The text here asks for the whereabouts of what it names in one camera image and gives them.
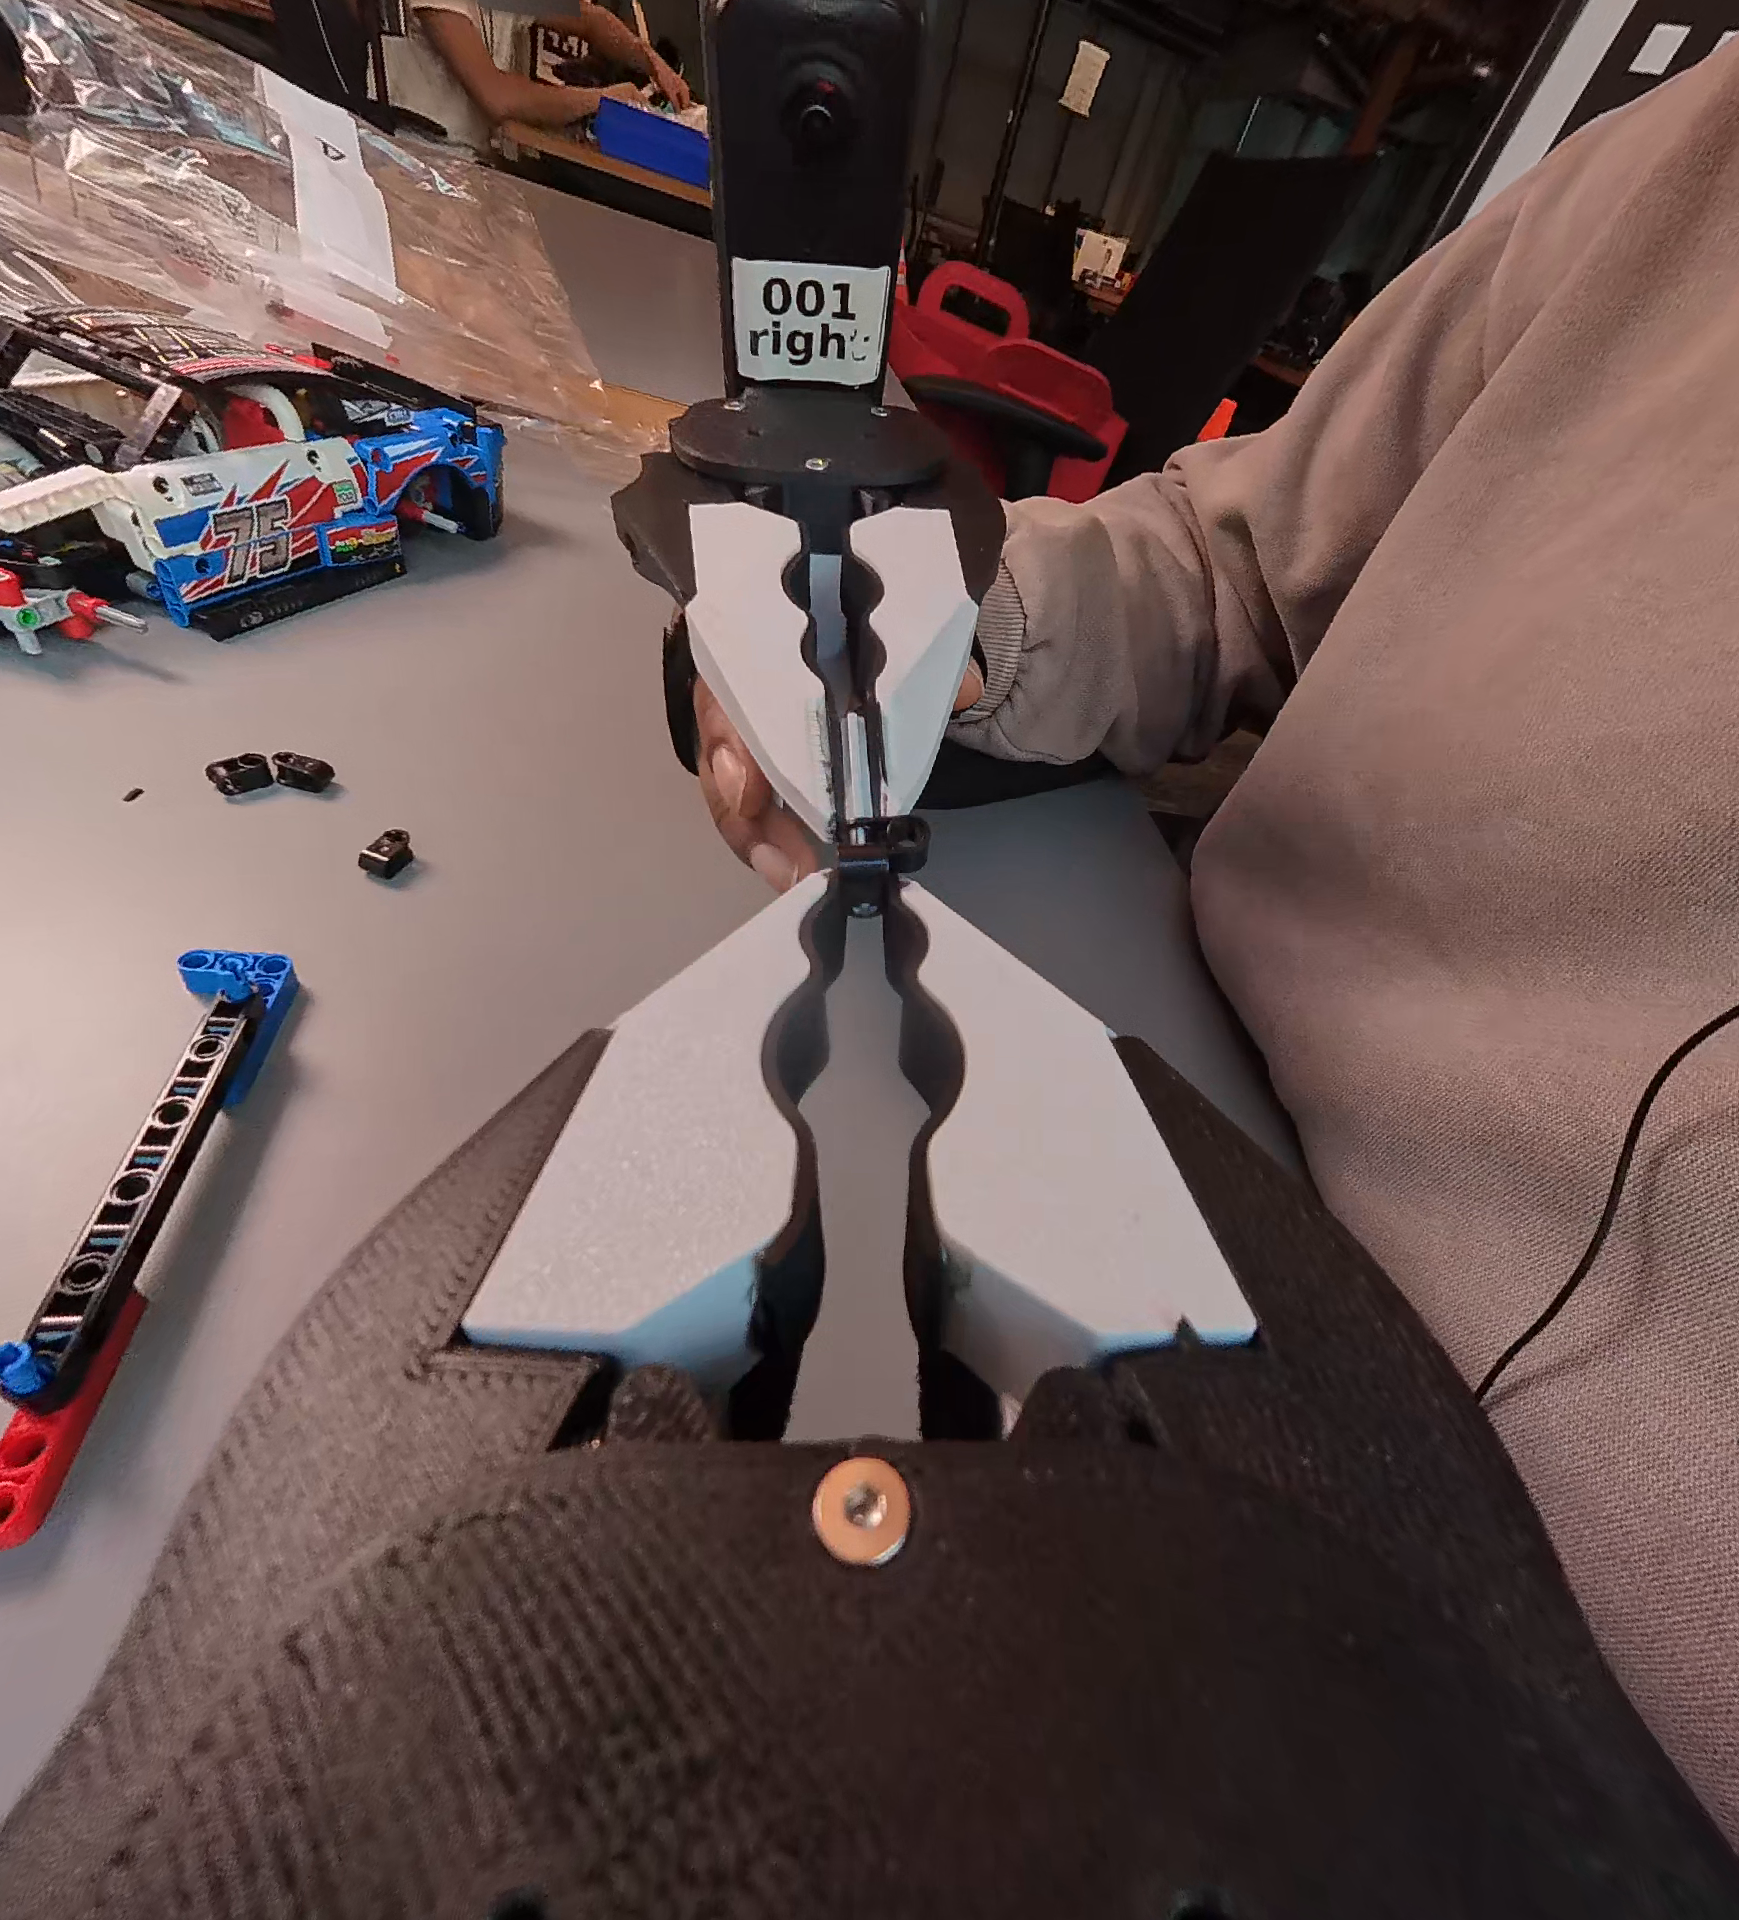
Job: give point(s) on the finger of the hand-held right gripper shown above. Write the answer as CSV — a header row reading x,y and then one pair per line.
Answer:
x,y
741,617
929,630

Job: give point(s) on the white blue red lego car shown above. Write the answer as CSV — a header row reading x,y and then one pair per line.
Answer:
x,y
254,510

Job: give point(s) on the orange cone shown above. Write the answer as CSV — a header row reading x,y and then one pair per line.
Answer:
x,y
1219,420

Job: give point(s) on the white paper sheet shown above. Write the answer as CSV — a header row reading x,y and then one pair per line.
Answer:
x,y
337,195

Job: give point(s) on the black red blue lego beam assembly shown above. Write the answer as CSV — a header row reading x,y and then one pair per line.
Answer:
x,y
132,1202

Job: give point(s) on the red chair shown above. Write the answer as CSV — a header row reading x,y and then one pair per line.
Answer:
x,y
1019,382

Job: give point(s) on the person's right hand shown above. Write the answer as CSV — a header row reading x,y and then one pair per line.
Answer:
x,y
741,804

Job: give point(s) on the person's beige sweatshirt torso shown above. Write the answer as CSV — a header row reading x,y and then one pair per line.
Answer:
x,y
1528,975

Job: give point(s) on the small black pin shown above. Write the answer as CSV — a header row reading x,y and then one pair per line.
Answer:
x,y
851,767

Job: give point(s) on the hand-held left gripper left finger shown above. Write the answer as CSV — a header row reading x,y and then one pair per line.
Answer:
x,y
643,1169

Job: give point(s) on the clear plastic bags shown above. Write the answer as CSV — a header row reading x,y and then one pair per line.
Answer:
x,y
106,195

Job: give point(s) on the blue plastic bin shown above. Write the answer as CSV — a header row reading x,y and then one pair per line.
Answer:
x,y
652,142

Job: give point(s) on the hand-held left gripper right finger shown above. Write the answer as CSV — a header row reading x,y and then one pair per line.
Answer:
x,y
1078,1183

